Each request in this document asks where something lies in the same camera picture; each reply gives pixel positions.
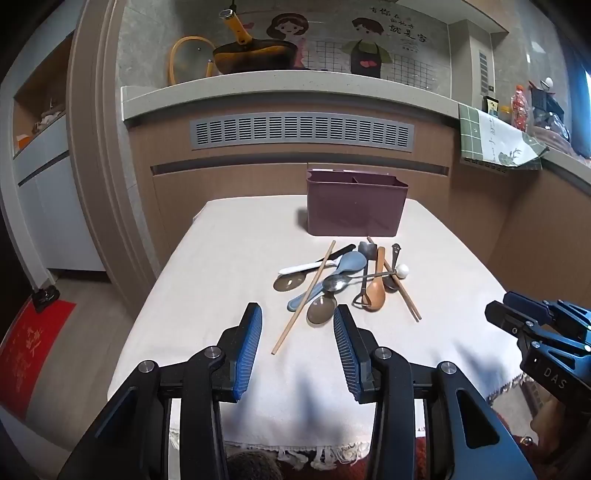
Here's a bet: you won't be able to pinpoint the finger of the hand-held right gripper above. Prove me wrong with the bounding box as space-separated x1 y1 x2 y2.
485 301 536 341
503 291 556 325

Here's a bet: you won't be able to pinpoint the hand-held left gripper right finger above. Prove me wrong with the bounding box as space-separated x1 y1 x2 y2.
332 304 539 480

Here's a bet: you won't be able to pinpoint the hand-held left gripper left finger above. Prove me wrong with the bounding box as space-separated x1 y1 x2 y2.
58 302 264 480

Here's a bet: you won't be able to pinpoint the wooden spoon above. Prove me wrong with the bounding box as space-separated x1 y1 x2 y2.
365 247 387 312

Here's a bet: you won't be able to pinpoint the light wooden chopstick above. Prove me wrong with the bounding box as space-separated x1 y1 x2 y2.
271 240 337 356

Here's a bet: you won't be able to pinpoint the blue plastic rice spoon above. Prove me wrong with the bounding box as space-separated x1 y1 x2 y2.
287 251 369 312

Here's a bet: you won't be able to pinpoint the white spoon with black handle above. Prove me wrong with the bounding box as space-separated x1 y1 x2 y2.
278 244 357 277

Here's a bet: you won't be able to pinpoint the dark shovel-shaped spoon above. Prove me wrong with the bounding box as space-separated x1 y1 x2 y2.
353 241 377 309

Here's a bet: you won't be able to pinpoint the purple plastic utensil holder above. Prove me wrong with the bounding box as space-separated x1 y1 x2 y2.
306 168 409 236

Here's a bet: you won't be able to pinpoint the clear brown plastic spoon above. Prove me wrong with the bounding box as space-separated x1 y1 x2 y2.
306 295 338 325

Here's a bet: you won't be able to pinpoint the shiny metal spoon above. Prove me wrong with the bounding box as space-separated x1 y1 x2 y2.
322 271 399 293

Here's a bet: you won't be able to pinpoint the brown wooden chopstick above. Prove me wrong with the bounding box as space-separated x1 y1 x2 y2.
366 236 423 322

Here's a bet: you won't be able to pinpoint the white tablecloth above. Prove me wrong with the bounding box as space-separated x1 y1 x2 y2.
107 196 532 464

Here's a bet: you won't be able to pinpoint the metal smiley-face spoon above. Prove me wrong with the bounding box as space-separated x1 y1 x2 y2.
384 243 402 291

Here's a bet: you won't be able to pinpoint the wooden cabinet front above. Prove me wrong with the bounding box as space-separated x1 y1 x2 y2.
129 120 591 324

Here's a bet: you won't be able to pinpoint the green checked cloth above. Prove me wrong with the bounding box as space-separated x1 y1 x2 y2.
458 102 549 171

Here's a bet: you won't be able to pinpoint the dark bag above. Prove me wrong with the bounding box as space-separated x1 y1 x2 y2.
529 78 571 139

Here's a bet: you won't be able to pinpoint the dark shoes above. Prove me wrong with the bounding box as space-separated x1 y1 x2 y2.
31 285 61 308

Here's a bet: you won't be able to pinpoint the red floor mat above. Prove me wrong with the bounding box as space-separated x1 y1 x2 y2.
0 300 77 421

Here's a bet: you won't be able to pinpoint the grey vent grille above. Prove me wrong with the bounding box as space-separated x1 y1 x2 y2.
189 113 415 151

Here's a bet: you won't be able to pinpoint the white cabinet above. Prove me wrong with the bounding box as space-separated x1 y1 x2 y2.
0 28 107 278

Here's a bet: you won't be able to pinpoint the stone kitchen counter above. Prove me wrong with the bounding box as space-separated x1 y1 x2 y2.
121 67 591 185

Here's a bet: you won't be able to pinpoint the glass lid with orange rim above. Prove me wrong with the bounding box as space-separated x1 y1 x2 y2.
168 36 218 86

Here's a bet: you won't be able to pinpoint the white-handled spoon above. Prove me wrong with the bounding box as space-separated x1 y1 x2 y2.
272 272 306 292

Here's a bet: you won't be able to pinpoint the beige vented wall box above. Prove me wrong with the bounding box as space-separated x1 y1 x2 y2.
466 21 509 112

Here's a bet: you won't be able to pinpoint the black wok with orange handle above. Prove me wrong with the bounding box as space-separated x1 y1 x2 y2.
212 9 301 75

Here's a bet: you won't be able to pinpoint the cartoon wall poster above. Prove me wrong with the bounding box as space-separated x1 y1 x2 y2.
259 2 451 93

